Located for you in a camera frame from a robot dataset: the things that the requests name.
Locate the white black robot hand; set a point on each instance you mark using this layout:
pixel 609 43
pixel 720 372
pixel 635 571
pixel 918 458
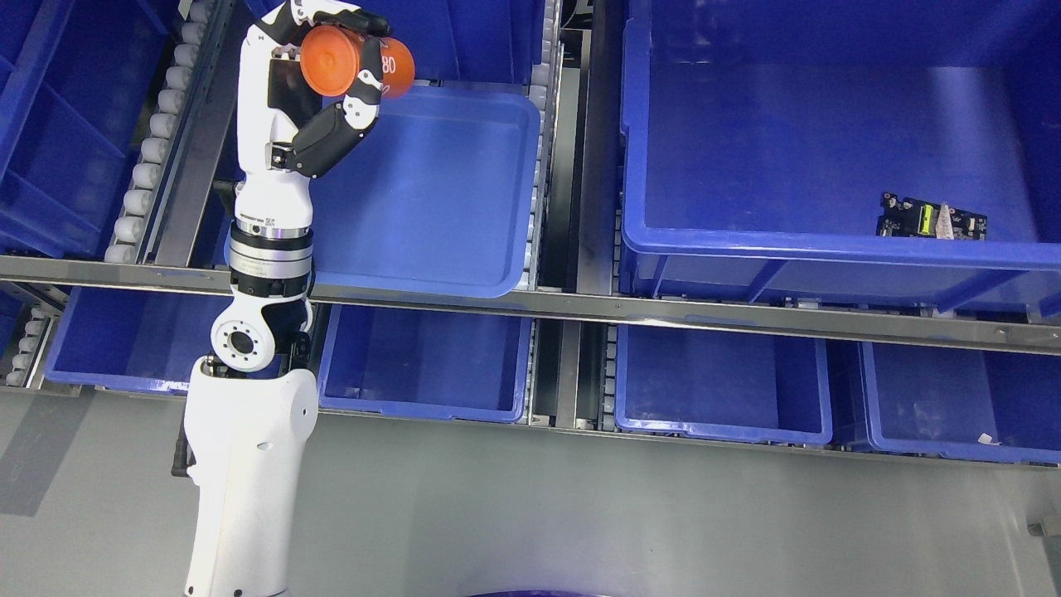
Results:
pixel 279 153

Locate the orange cylindrical capacitor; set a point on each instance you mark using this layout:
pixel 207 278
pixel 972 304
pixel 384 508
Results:
pixel 330 58

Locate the blue shallow tray bin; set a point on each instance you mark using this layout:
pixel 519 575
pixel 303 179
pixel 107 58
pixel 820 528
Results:
pixel 437 199

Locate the white roller track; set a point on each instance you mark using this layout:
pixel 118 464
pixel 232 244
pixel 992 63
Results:
pixel 142 204

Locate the blue bin far left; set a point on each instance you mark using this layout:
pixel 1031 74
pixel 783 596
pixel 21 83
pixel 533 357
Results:
pixel 75 76

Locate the blue bin upper middle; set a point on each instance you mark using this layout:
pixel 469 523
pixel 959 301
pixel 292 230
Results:
pixel 482 41

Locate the blue lower bin left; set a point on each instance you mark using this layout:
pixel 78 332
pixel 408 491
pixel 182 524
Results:
pixel 129 340

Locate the blue lower bin middle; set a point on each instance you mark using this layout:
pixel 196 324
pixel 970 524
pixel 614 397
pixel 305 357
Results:
pixel 435 365

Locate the large blue bin right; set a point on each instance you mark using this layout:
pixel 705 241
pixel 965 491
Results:
pixel 760 136

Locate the blue lower bin centre-right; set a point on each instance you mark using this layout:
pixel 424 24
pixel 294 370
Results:
pixel 727 386

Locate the black circuit board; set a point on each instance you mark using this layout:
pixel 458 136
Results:
pixel 914 218

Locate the blue lower bin far right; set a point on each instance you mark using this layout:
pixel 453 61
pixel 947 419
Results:
pixel 1000 407

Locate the metal shelf rail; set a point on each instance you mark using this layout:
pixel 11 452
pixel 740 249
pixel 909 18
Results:
pixel 862 326

